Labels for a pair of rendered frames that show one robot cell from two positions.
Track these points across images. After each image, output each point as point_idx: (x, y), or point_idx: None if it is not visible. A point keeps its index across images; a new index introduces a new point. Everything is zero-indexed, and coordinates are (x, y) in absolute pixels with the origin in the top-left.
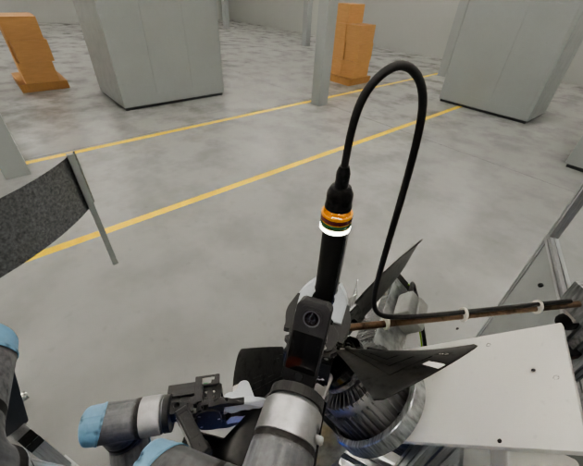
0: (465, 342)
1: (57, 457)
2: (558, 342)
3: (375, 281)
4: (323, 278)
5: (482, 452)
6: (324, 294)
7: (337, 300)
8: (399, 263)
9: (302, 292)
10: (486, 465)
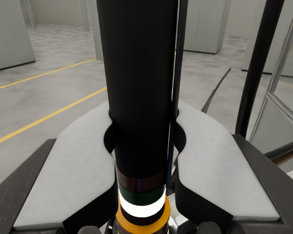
0: None
1: None
2: None
3: (251, 74)
4: (129, 43)
5: None
6: (144, 122)
7: (192, 128)
8: (208, 106)
9: (64, 135)
10: None
